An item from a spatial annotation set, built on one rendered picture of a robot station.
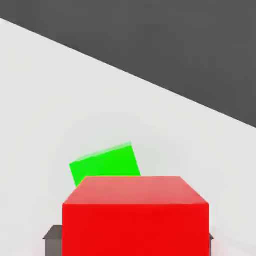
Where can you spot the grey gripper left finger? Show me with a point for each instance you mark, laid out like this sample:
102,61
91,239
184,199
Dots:
54,242

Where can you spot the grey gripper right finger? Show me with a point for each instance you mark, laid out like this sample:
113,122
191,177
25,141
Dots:
211,246

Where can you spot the small red cube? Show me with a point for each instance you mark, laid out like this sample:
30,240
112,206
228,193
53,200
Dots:
136,224

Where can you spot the small green cube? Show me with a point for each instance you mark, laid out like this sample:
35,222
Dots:
104,164

